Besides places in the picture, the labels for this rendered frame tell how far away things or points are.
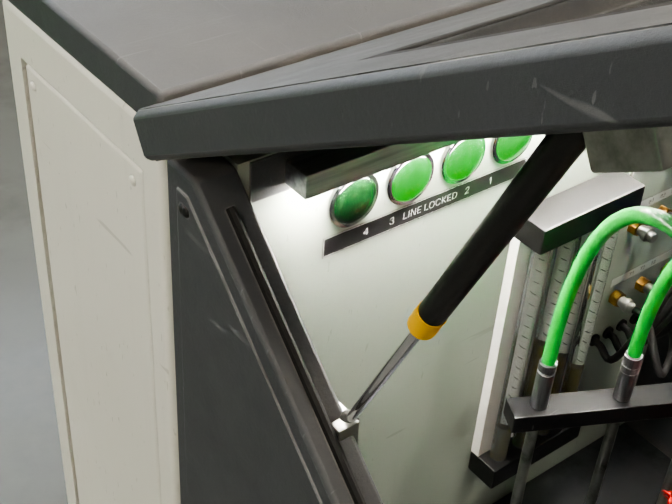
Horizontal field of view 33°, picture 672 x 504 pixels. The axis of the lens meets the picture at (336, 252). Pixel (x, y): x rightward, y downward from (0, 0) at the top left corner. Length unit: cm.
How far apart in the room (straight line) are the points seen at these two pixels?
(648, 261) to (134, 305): 62
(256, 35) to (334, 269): 21
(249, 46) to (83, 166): 20
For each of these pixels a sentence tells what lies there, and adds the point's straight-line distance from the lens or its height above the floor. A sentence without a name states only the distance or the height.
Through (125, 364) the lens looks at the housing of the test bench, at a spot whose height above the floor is 118.
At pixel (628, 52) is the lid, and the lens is 43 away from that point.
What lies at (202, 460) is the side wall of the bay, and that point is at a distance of 97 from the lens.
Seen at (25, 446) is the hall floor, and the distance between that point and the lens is 263.
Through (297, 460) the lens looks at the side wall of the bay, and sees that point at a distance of 81.
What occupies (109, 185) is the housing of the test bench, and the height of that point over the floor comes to 137.
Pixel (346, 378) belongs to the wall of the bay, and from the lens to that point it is 104.
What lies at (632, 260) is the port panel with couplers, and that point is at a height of 114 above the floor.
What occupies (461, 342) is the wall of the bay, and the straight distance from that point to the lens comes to 114.
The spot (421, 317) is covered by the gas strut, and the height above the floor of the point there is 147.
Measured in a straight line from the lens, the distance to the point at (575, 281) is 103.
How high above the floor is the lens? 189
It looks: 37 degrees down
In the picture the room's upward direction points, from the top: 4 degrees clockwise
